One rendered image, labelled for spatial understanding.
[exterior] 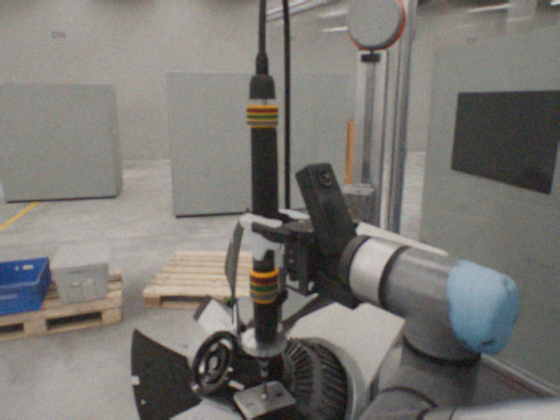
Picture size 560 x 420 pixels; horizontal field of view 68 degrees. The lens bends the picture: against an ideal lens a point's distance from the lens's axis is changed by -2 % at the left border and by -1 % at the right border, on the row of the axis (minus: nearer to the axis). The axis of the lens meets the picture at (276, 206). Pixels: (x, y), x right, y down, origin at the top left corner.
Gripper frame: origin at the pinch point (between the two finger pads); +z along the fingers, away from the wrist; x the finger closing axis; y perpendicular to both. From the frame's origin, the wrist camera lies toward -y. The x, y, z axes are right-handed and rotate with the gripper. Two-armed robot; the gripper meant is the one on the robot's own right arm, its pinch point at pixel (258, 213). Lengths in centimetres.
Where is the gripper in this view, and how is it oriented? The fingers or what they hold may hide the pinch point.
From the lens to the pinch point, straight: 62.2
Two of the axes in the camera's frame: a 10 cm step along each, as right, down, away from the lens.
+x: 7.6, -1.6, 6.3
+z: -6.5, -1.9, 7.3
